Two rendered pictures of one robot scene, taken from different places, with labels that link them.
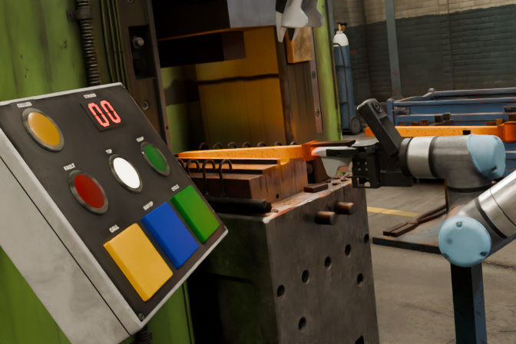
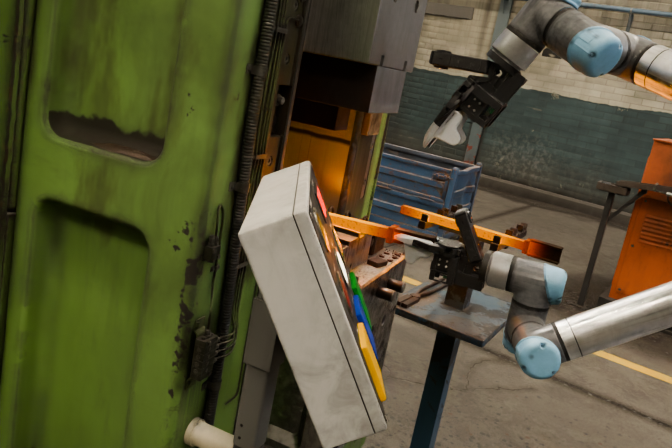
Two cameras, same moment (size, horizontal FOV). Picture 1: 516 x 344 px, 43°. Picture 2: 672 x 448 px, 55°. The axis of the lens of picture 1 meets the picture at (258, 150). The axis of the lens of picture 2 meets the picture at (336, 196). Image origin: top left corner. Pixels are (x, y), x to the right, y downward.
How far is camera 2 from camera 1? 0.47 m
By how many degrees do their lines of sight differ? 18
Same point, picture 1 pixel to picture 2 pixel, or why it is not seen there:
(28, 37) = (206, 80)
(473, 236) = (551, 357)
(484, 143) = (558, 275)
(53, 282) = (319, 376)
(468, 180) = (537, 301)
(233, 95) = (295, 145)
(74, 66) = (237, 118)
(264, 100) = (327, 160)
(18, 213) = (308, 312)
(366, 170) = (445, 267)
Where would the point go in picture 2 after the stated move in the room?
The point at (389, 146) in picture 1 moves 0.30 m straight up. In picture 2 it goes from (473, 253) to (508, 111)
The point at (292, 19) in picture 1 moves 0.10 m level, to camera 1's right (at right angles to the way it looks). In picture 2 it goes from (446, 134) to (493, 142)
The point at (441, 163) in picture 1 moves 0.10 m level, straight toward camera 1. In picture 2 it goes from (518, 282) to (532, 300)
